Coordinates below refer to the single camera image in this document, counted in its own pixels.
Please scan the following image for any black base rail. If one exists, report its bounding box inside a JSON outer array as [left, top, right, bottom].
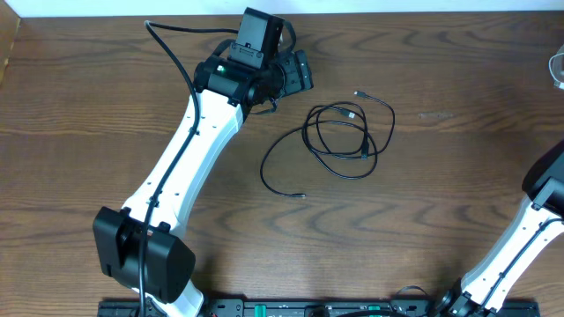
[[97, 299, 541, 317]]

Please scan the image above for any white USB cable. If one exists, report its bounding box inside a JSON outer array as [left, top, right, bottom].
[[548, 43, 564, 92]]

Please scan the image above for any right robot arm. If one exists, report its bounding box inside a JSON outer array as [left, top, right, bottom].
[[429, 142, 563, 316]]

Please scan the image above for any cardboard panel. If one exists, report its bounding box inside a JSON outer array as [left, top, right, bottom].
[[0, 0, 21, 82]]

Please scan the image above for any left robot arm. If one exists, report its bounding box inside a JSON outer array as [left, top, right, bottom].
[[93, 8, 313, 316]]

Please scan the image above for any black USB cable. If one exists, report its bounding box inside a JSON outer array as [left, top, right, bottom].
[[301, 90, 397, 181]]

